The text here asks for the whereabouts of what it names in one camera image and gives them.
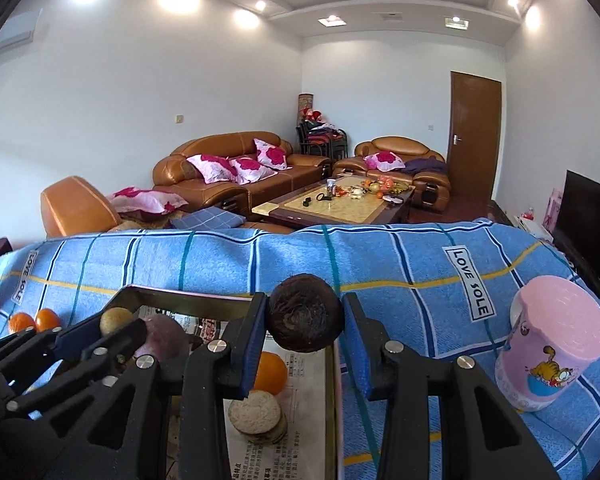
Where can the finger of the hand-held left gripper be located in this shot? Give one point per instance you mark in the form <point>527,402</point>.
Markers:
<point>115,342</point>
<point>77,332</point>

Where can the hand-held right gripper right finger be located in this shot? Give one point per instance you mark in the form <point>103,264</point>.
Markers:
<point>357,345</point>

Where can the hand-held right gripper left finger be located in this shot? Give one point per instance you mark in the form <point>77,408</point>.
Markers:
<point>252,345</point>

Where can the brown kiwi fruit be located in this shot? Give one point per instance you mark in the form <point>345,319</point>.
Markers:
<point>112,320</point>

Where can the orange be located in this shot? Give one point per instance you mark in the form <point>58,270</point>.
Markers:
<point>47,320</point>
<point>270,372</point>
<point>21,322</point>

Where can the purple beetroot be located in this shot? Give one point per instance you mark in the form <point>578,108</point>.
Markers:
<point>165,340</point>

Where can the dark brown round fruit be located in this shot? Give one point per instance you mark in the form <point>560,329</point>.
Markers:
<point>305,312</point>

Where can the round white rice cracker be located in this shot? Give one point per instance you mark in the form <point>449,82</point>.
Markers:
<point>255,412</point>

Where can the newspaper lining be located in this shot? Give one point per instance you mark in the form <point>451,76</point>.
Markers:
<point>300,410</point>

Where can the blue plaid blanket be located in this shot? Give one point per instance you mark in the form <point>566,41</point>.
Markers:
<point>405,270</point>

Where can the round brown cookie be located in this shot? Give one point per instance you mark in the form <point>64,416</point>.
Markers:
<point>277,435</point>

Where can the orange leather armchair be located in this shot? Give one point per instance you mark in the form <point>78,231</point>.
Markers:
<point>75,205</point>

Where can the folded blue plaid cloth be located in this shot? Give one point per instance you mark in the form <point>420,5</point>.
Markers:
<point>210,218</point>

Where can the wooden coffee table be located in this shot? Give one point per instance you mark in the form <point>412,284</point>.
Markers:
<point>330,210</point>

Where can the drink can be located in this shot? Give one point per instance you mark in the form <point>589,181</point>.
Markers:
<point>331,186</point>

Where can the assorted snack pile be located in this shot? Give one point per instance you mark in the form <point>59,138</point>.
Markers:
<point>380,185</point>

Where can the white pink flower pillow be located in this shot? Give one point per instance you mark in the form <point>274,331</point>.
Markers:
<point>382,160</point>
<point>250,167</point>
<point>271,152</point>
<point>212,167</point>

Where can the purple cloth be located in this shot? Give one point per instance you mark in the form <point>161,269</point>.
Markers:
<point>427,165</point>

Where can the pink cartoon cup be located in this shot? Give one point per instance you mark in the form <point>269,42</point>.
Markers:
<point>555,340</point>

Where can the brown leather armchair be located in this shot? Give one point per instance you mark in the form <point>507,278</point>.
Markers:
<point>400,144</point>

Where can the brown leather three-seat sofa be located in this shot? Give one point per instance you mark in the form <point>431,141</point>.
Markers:
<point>215,142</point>

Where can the stacked black chairs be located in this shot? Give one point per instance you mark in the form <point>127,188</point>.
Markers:
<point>322,140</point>

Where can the red plush toy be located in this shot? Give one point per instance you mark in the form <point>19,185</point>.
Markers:
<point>314,114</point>

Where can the pink gift bag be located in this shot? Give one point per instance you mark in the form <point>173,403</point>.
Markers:
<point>552,210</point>

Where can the brown wooden door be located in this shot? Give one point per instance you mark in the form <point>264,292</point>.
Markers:
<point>475,135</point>

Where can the tall patterned vase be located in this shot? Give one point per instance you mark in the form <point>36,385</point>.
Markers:
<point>305,105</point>

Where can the black television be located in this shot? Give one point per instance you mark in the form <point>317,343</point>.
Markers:
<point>585,230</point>

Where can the white air conditioner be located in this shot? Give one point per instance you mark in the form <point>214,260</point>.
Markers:
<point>15,32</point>

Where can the square ceiling light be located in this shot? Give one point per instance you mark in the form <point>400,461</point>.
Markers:
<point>456,22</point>
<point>331,20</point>

